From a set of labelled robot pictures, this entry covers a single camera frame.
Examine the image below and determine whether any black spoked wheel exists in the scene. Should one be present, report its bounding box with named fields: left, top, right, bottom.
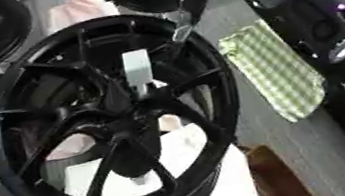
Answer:
left=0, top=0, right=260, bottom=196

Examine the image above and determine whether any white wheel stand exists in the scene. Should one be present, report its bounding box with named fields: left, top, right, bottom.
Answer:
left=44, top=112, right=263, bottom=196

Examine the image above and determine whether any pale pink bag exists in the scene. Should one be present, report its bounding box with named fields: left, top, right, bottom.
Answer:
left=42, top=0, right=123, bottom=36

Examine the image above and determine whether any brown wooden board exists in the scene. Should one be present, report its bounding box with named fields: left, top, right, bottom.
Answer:
left=238, top=134, right=320, bottom=196

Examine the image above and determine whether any silver metal bracket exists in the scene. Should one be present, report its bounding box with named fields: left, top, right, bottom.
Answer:
left=168, top=23, right=198, bottom=44

